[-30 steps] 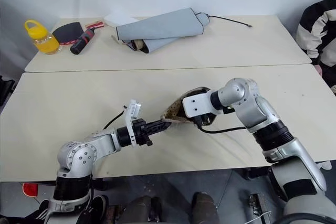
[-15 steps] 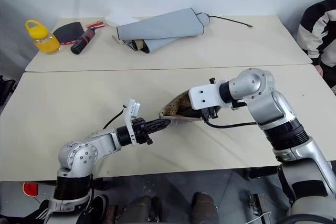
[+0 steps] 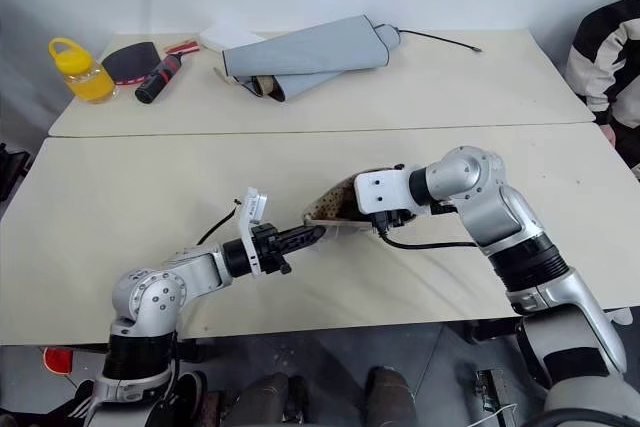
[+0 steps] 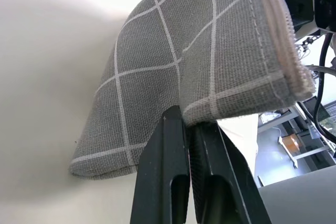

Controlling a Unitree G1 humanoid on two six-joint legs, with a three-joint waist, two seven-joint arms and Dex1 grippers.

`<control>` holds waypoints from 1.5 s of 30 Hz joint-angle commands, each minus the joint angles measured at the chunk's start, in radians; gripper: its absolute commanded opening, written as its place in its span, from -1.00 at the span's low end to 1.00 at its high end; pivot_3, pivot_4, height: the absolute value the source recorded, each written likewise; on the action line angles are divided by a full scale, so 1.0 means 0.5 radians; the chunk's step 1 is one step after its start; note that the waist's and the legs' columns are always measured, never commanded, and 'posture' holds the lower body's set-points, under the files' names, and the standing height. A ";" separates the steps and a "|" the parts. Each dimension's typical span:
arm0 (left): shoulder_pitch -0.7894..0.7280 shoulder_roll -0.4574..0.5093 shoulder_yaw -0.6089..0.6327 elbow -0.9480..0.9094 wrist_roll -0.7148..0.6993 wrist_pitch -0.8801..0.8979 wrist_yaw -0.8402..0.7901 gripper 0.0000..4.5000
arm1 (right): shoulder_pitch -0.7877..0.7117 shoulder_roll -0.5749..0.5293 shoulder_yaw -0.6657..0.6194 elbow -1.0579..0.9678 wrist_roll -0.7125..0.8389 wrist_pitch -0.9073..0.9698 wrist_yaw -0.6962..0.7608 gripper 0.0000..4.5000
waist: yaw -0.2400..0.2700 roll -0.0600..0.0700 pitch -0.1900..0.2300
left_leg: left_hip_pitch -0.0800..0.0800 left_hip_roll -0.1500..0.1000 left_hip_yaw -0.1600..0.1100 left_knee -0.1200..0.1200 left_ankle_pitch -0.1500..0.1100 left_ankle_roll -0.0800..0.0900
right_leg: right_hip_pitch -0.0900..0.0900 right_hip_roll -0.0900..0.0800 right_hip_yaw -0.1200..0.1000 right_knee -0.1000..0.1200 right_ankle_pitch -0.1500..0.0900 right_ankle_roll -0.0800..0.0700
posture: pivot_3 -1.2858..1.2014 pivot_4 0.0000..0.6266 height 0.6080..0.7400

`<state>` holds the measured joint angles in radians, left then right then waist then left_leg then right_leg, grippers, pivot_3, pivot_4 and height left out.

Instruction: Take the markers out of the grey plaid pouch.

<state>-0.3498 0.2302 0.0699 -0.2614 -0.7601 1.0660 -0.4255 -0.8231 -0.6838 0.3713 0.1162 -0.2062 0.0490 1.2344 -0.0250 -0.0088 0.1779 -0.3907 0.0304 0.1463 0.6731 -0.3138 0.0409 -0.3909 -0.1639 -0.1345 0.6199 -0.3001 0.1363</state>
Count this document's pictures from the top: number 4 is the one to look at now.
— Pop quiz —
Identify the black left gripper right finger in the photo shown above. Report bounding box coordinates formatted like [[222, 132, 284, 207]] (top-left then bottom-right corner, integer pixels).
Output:
[[188, 122, 272, 224]]

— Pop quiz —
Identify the white frame workbench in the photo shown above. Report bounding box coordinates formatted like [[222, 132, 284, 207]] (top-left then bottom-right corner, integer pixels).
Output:
[[257, 103, 336, 169]]

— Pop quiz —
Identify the grey plaid fabric pouch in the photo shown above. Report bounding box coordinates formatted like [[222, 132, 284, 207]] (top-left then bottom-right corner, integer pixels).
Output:
[[68, 0, 317, 182]]

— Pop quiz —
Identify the black monitor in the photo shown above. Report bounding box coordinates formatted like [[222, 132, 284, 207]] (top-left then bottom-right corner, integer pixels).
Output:
[[305, 97, 332, 123]]

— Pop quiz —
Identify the orange box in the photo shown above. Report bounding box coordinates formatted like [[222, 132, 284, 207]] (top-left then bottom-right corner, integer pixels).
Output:
[[281, 134, 301, 154]]

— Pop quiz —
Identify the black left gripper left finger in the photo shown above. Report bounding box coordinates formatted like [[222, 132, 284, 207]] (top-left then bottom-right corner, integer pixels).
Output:
[[130, 105, 191, 224]]

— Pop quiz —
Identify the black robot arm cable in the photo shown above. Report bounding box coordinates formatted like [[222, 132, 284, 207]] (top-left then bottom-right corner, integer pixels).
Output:
[[308, 31, 336, 141]]

